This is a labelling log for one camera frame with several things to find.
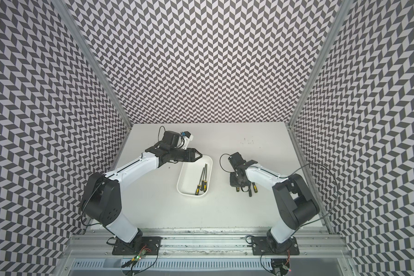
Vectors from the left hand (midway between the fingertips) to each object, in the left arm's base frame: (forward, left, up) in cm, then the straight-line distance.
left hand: (198, 157), depth 86 cm
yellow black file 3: (-12, -20, -12) cm, 27 cm away
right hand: (-10, -20, -13) cm, 26 cm away
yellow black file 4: (-13, -26, -13) cm, 32 cm away
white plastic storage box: (-3, +6, -13) cm, 14 cm away
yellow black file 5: (-11, -29, -12) cm, 34 cm away
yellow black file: (-8, -2, -13) cm, 15 cm away
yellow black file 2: (-10, 0, -12) cm, 16 cm away
